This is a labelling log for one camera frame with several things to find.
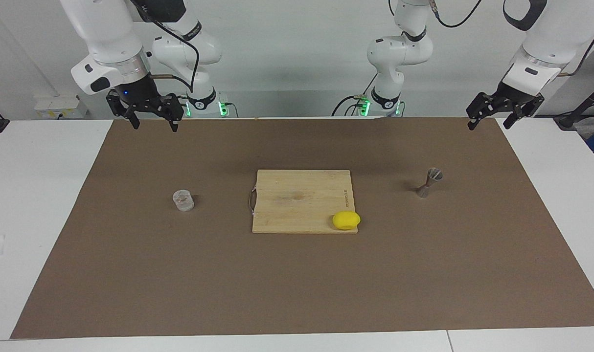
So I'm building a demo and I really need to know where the clear glass cup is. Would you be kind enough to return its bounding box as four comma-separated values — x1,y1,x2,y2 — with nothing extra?
173,189,195,212

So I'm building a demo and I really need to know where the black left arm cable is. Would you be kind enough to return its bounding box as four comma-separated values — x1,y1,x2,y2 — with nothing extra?
427,0,594,77

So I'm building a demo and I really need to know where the wooden cutting board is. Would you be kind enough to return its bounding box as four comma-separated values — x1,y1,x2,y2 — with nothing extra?
249,170,359,234

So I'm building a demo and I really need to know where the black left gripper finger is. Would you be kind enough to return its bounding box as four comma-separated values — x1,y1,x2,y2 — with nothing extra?
466,93,498,130
503,94,545,130

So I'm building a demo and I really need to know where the yellow lemon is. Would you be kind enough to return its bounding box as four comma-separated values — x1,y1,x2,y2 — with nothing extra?
332,211,361,231

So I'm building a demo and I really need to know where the white power strip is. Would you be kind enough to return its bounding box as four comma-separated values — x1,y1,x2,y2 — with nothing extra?
34,95,89,119

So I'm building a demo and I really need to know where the black base cable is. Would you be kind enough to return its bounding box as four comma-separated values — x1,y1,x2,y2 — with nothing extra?
331,73,378,117
219,93,239,118

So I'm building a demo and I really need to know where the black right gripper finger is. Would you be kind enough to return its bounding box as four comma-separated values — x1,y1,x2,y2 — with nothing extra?
106,90,141,130
155,95,184,132

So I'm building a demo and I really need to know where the metal double jigger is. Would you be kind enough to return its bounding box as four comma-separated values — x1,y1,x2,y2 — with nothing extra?
416,168,443,198

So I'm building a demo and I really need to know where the brown table mat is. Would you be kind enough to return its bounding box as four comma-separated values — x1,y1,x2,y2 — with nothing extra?
11,117,594,339

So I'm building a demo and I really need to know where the black stand leg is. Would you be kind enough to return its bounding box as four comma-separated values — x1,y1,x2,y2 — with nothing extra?
554,78,594,130

